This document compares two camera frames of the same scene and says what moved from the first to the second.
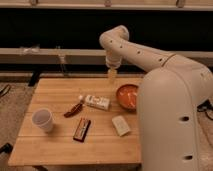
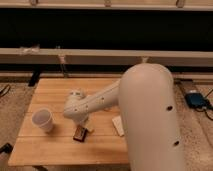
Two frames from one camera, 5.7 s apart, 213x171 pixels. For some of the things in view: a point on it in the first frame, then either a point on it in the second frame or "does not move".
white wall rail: [78, 55] does not move
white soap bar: [121, 125] does not move
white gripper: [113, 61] → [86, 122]
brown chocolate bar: [81, 129] does not move
